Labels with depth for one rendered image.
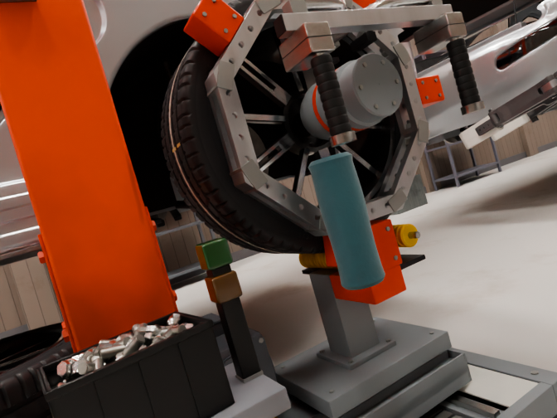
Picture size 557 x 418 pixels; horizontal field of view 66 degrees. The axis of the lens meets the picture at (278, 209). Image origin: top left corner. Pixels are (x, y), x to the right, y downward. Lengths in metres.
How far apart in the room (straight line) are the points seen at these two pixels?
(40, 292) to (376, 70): 4.47
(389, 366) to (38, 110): 0.91
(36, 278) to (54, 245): 4.26
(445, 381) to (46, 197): 0.98
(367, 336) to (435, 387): 0.20
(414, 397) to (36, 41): 1.06
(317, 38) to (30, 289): 4.52
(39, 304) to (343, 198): 4.42
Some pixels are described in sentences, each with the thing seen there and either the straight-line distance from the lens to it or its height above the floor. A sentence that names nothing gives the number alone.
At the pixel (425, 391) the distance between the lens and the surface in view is 1.18.
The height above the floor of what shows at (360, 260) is 0.53.
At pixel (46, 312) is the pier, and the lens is 5.02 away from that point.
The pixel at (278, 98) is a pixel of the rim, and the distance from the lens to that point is 1.05.
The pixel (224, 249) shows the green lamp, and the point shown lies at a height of 0.64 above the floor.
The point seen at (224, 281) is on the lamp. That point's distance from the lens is 0.62.
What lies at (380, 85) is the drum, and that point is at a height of 0.85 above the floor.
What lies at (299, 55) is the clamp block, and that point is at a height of 0.91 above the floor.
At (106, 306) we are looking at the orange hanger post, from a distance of 0.75.
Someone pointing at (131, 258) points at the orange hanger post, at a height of 0.66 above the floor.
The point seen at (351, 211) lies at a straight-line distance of 0.81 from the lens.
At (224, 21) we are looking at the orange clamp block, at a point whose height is 1.06.
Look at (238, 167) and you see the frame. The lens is 0.86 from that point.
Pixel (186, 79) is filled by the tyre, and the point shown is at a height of 0.98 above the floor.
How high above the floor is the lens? 0.70
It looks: 2 degrees down
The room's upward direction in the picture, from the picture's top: 16 degrees counter-clockwise
